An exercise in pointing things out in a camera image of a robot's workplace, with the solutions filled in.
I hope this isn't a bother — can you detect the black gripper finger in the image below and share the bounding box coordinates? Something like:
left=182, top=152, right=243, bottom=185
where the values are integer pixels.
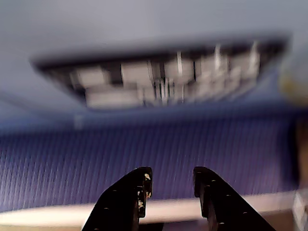
left=81, top=166, right=153, bottom=231
left=193, top=166, right=272, bottom=231

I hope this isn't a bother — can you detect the black tray with white parts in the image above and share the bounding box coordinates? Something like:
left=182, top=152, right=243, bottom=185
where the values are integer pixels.
left=0, top=0, right=308, bottom=116

